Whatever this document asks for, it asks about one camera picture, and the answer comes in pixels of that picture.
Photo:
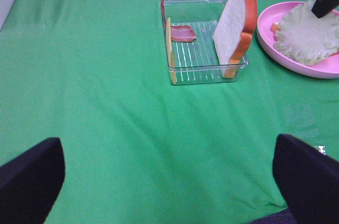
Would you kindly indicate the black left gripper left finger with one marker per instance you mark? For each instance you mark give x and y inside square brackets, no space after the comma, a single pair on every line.
[31,182]

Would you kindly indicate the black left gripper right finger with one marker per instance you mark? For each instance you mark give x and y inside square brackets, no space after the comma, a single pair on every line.
[307,180]

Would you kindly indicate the green lettuce leaf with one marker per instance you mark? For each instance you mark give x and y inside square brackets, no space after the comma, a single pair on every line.
[305,38]

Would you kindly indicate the wavy bacon strip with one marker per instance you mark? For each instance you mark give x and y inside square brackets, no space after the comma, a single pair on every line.
[176,33]

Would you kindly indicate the pink round plate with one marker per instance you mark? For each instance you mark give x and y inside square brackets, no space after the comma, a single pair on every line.
[326,69]

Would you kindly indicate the green tablecloth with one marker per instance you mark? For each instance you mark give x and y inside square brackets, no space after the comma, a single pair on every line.
[138,149]

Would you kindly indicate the clear left plastic container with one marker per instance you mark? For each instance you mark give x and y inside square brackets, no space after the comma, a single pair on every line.
[196,62]

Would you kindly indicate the yellow cheese slice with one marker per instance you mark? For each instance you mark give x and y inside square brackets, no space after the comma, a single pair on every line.
[170,53]

